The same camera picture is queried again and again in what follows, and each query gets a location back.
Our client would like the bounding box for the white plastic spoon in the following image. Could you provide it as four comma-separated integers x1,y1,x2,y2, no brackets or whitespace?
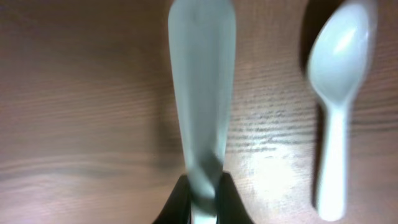
307,1,377,222

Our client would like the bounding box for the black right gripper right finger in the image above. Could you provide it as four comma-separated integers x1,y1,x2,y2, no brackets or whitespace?
216,172,254,224

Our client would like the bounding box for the white plastic fork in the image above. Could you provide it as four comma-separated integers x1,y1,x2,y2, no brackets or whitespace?
168,0,236,223

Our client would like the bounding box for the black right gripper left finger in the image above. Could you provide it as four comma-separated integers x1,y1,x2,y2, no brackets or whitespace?
153,175,191,224

